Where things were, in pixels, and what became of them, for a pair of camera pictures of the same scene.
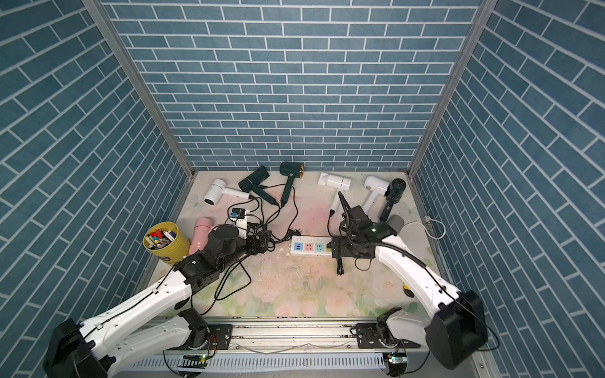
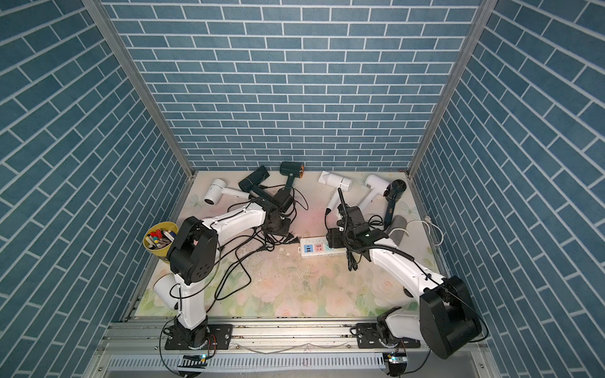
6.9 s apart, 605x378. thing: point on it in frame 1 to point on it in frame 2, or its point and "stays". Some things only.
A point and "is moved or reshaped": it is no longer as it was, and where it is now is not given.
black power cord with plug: x=339 y=268 is moved or reshaped
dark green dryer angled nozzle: x=251 y=183 stays
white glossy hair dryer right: x=377 y=187 stays
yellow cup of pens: x=165 y=241 stays
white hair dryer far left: x=218 y=187 stays
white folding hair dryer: x=337 y=183 stays
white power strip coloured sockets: x=310 y=246 is moved or reshaped
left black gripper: x=262 y=246 to x=284 y=231
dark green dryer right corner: x=393 y=194 stays
